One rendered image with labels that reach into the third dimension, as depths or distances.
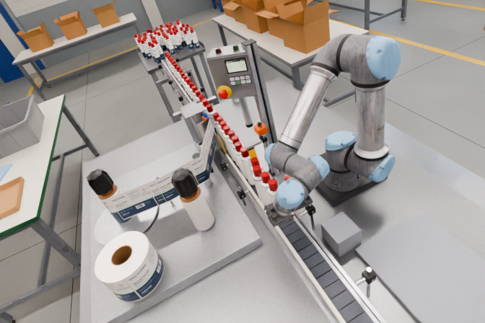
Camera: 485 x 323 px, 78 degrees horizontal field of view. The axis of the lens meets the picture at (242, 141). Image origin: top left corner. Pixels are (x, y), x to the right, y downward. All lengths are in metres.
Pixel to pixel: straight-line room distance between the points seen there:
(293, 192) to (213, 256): 0.50
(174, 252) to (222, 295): 0.26
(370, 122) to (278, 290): 0.65
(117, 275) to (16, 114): 2.49
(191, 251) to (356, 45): 0.95
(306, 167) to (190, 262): 0.61
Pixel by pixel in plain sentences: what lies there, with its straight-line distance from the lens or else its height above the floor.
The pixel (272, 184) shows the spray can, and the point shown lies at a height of 1.08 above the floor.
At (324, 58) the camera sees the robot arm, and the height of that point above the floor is 1.46.
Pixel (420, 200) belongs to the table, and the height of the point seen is 0.83.
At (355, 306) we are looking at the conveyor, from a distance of 1.09.
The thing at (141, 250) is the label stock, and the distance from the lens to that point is 1.20.
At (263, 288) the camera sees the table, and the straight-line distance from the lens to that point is 1.19.
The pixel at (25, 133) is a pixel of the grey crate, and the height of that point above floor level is 0.92.
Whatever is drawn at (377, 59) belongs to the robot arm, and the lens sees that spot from 0.92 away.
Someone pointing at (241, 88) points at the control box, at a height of 1.33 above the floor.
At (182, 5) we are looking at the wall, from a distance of 8.75.
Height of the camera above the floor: 1.88
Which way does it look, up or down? 37 degrees down
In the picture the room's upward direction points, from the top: 17 degrees counter-clockwise
